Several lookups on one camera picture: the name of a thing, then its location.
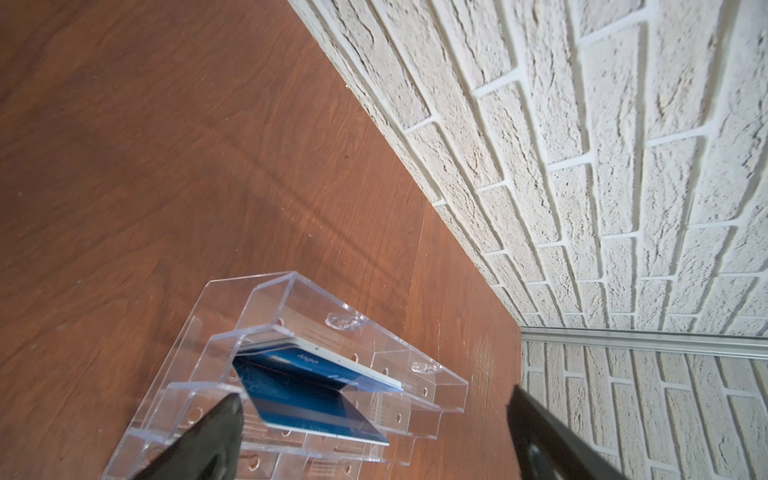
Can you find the blue credit card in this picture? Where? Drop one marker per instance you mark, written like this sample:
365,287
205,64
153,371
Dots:
297,403
293,355

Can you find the right corner aluminium post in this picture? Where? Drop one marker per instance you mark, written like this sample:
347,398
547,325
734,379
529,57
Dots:
678,343

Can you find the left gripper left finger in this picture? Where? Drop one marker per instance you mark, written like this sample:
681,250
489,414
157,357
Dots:
210,449

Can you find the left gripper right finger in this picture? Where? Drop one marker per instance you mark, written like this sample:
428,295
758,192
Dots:
546,448

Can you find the clear plastic organizer box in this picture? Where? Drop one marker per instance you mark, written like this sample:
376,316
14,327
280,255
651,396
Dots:
198,373

